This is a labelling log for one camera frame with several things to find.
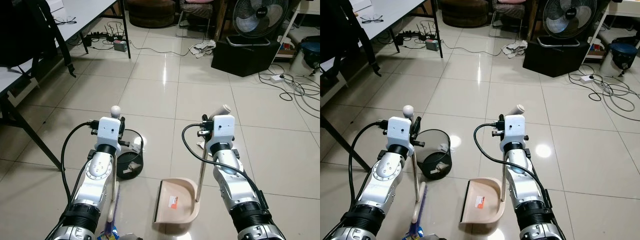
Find white table with black legs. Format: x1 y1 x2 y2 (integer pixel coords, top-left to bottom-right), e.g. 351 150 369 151
0 0 132 97
320 0 444 97

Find white shelf rack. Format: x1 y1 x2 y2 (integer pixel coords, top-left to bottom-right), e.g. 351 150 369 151
274 0 321 62
581 0 640 63

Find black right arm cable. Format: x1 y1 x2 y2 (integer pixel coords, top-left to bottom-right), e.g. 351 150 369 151
473 123 552 201
181 123 267 206

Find black mesh wastebasket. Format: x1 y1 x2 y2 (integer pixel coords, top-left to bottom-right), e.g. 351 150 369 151
115 128 146 180
415 128 454 181

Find chair with pink cushion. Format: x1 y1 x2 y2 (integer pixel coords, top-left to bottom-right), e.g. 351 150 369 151
177 0 222 37
489 0 534 30

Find brown round ottoman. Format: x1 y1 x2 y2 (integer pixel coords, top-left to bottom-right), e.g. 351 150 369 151
439 0 489 29
127 0 176 29

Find black floor fan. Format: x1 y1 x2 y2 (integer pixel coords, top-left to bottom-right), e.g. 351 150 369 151
226 0 290 49
536 0 599 49

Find black hanging bag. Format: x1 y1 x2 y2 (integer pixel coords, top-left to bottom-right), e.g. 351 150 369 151
320 0 382 78
0 0 77 79

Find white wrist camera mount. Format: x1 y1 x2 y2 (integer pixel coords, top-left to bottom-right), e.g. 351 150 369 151
207 114 236 148
386 116 415 154
96 116 125 152
502 113 529 147

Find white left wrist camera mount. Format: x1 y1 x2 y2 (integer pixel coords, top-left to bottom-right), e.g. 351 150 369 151
386 116 415 154
96 116 125 152

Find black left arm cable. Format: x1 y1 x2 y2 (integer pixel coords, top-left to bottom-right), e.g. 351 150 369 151
348 119 392 213
59 120 102 203

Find blue round stool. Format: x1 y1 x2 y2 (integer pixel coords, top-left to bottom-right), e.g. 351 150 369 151
609 42 639 72
300 39 321 70

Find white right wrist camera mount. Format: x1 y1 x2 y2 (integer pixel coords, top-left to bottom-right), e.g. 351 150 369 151
207 114 236 148
502 113 529 147

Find beige-handled blue broom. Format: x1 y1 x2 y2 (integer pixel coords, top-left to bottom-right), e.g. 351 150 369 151
97 104 127 240
403 104 429 240

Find black box platform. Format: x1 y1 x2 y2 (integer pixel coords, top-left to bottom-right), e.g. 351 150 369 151
522 39 592 79
210 39 282 78

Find black power strip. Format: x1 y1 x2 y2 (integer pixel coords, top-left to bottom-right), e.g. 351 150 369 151
395 31 426 43
81 32 114 43

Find beige long-handled dustpan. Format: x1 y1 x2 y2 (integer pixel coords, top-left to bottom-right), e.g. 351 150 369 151
152 104 232 224
458 104 527 224

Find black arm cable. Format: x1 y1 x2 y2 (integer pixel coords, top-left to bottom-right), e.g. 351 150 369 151
181 123 267 206
59 120 102 203
348 119 392 213
473 123 552 201

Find white crumpled rag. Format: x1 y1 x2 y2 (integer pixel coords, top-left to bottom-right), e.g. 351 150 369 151
502 40 529 59
188 40 217 59

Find grey floor cables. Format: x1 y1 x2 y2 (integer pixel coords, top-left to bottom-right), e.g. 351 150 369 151
568 62 640 122
258 62 321 119

